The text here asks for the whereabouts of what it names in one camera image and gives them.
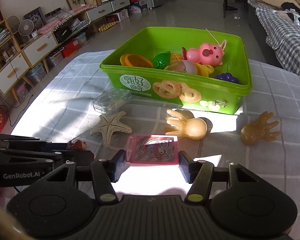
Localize grey plaid blanket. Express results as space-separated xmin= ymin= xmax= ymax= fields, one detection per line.
xmin=248 ymin=0 xmax=300 ymax=76

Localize wooden drawer shelf unit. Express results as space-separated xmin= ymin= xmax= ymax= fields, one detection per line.
xmin=0 ymin=20 xmax=58 ymax=102

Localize red storage box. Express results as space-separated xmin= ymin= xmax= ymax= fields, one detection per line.
xmin=62 ymin=38 xmax=80 ymax=58

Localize white desk fan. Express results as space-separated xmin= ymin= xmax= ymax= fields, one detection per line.
xmin=18 ymin=19 xmax=34 ymax=43

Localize grey checked table cloth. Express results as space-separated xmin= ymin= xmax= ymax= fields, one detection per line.
xmin=12 ymin=50 xmax=300 ymax=239

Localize tan rubber hand toy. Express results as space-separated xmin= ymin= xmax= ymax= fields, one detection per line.
xmin=240 ymin=111 xmax=281 ymax=146
xmin=165 ymin=109 xmax=207 ymax=140

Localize white wooden sideboard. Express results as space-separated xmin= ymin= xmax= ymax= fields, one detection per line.
xmin=71 ymin=0 xmax=130 ymax=22

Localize dark grey sofa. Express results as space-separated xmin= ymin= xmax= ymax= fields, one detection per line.
xmin=248 ymin=4 xmax=288 ymax=68

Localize beige starfish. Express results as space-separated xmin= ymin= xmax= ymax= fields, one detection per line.
xmin=90 ymin=111 xmax=133 ymax=148

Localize orange plastic toy plate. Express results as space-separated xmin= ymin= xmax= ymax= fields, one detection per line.
xmin=120 ymin=54 xmax=154 ymax=68

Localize pink card box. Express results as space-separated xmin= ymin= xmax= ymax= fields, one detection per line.
xmin=125 ymin=134 xmax=179 ymax=166

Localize clear pink capsule ball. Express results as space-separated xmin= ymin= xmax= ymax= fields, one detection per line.
xmin=165 ymin=60 xmax=198 ymax=75

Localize pink toy pig figure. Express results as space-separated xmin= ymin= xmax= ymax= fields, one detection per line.
xmin=182 ymin=40 xmax=227 ymax=67

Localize purple toy grapes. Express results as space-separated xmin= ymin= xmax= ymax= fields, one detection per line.
xmin=215 ymin=73 xmax=239 ymax=84

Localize green plastic cookie box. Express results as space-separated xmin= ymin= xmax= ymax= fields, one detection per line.
xmin=100 ymin=27 xmax=252 ymax=114

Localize brown toy lobster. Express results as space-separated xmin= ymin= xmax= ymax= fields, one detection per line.
xmin=66 ymin=140 xmax=90 ymax=151

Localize clear plastic case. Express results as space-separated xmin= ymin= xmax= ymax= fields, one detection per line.
xmin=93 ymin=88 xmax=132 ymax=115

